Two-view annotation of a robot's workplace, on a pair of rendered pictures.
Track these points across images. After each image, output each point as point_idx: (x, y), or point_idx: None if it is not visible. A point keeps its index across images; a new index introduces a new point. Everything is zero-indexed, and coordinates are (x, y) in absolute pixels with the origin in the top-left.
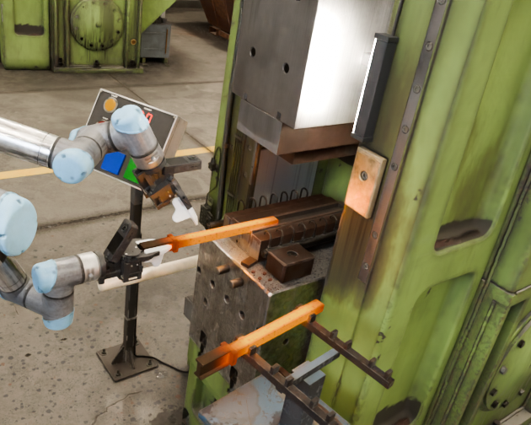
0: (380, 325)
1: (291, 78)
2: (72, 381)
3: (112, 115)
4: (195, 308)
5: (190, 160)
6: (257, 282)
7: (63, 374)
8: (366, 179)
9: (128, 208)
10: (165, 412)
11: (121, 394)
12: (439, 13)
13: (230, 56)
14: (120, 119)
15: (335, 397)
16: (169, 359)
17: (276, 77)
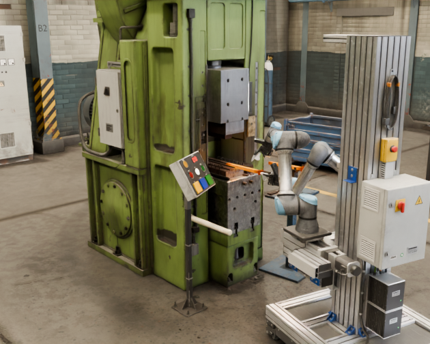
0: (262, 164)
1: (244, 104)
2: (212, 319)
3: (277, 126)
4: (230, 218)
5: (259, 138)
6: (255, 174)
7: (209, 323)
8: (252, 124)
9: None
10: (221, 292)
11: (214, 304)
12: (256, 71)
13: (185, 119)
14: (280, 125)
15: None
16: (183, 296)
17: (239, 106)
